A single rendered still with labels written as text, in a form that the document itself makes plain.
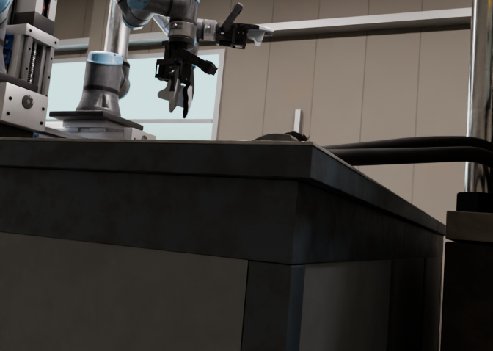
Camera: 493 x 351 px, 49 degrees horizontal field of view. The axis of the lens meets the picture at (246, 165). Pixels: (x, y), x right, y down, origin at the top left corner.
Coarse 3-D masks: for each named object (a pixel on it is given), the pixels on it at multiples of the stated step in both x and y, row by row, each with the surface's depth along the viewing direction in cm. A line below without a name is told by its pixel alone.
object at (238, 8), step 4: (236, 4) 202; (240, 4) 202; (236, 8) 202; (240, 8) 202; (232, 12) 202; (236, 12) 202; (240, 12) 204; (228, 16) 202; (232, 16) 202; (236, 16) 204; (228, 20) 202; (232, 20) 202; (224, 24) 202; (228, 24) 202; (228, 28) 205
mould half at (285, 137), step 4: (264, 136) 127; (268, 136) 127; (272, 136) 126; (276, 136) 126; (280, 136) 125; (284, 136) 125; (288, 136) 125; (292, 136) 126; (252, 140) 128; (256, 140) 128; (260, 140) 127; (264, 140) 127; (268, 140) 127; (272, 140) 126; (276, 140) 126; (280, 140) 125; (284, 140) 125; (288, 140) 125; (292, 140) 125; (296, 140) 128
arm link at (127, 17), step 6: (120, 0) 155; (126, 0) 155; (120, 6) 156; (126, 6) 155; (126, 12) 156; (126, 18) 158; (132, 18) 155; (138, 18) 154; (150, 18) 156; (126, 24) 161; (132, 24) 159; (138, 24) 158; (144, 24) 159
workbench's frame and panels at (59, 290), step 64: (0, 192) 76; (64, 192) 71; (128, 192) 67; (192, 192) 63; (256, 192) 60; (320, 192) 66; (384, 192) 94; (0, 256) 74; (64, 256) 70; (128, 256) 66; (192, 256) 62; (256, 256) 59; (320, 256) 66; (384, 256) 107; (0, 320) 72; (64, 320) 68; (128, 320) 64; (192, 320) 61; (256, 320) 58; (320, 320) 68; (384, 320) 110
